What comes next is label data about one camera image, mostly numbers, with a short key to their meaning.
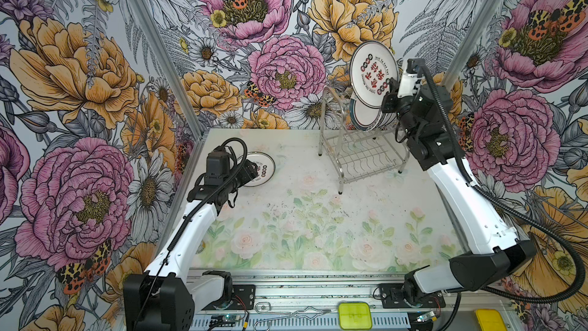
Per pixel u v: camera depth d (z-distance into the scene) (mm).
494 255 389
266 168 1080
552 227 618
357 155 1054
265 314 715
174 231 465
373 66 692
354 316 700
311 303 740
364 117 895
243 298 742
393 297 739
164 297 393
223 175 621
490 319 705
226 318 713
